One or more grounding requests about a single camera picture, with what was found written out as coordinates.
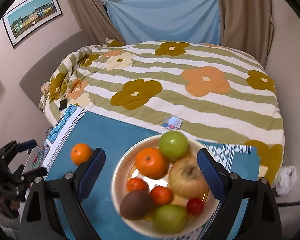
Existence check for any large orange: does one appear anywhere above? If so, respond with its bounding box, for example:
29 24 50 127
135 147 167 178
70 143 93 166

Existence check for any red cherry tomato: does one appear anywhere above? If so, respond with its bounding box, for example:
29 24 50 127
186 198 204 215

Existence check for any brown kiwi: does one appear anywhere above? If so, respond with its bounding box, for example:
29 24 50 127
120 190 154 220

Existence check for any cream fruit plate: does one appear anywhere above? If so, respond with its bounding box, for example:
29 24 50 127
111 135 219 239

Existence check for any green apple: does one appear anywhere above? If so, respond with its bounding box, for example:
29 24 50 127
159 131 189 160
153 204 188 234

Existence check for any left hand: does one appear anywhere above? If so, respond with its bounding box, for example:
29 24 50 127
0 195 20 212

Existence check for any teal patterned cloth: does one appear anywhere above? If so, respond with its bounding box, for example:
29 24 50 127
31 104 262 240

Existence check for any white plastic bag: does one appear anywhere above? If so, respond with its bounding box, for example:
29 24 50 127
275 166 297 196

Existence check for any grey headboard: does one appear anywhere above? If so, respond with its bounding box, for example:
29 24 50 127
19 31 92 107

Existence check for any large yellow-red apple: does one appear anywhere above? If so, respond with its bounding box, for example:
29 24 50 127
168 155 209 199

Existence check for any green apple in plate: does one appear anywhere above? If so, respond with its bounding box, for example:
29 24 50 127
153 204 188 234

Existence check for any small mandarin in plate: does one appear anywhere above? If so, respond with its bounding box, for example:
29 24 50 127
126 177 149 192

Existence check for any large orange in plate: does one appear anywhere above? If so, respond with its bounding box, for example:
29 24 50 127
135 147 167 178

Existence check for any framed city picture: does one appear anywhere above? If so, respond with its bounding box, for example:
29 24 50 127
2 0 62 47

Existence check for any floral striped duvet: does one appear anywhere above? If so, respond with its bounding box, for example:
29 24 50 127
39 39 285 184

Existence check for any left beige curtain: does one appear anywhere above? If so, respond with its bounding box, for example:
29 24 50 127
68 0 126 45

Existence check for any beige curtain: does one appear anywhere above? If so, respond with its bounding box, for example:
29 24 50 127
218 0 274 66
68 0 126 45

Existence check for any right beige curtain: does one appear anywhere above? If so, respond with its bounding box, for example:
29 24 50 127
218 0 274 66

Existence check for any light blue hanging sheet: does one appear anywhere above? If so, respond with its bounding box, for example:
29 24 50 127
106 0 221 45

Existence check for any black cable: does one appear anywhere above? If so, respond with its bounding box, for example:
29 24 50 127
276 197 300 207

